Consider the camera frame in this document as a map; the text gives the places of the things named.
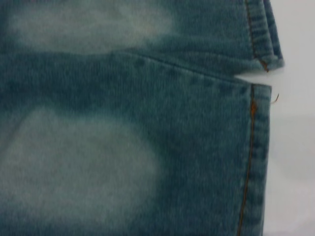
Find blue denim shorts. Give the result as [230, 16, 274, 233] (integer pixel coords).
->
[0, 0, 285, 236]

